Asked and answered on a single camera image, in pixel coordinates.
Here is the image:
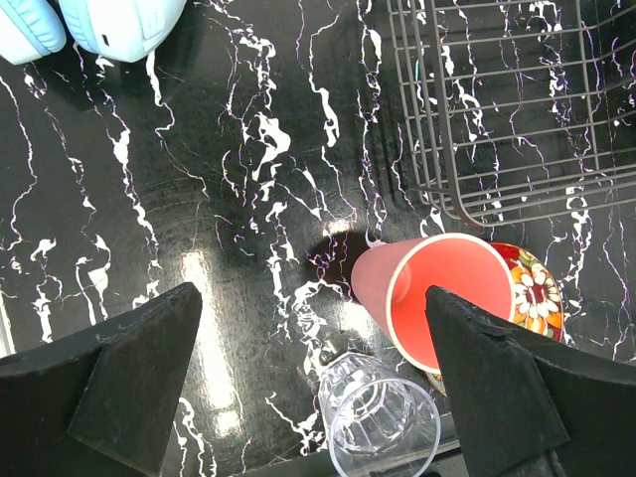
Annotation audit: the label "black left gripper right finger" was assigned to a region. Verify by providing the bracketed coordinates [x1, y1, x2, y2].
[426, 286, 635, 476]

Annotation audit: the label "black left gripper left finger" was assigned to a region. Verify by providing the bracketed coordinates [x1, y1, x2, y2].
[1, 282, 202, 476]

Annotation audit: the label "red floral plate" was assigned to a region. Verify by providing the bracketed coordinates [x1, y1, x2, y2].
[424, 241, 565, 397]

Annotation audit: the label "clear plastic glass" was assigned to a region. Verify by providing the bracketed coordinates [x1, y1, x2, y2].
[318, 352, 441, 477]

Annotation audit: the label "pink plastic cup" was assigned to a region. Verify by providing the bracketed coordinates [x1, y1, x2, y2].
[350, 232, 517, 375]

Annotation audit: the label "light blue headphones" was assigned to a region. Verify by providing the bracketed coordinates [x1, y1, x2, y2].
[1, 0, 186, 66]

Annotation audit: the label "wire dish rack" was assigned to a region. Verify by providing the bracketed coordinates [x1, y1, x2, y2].
[387, 1, 635, 228]

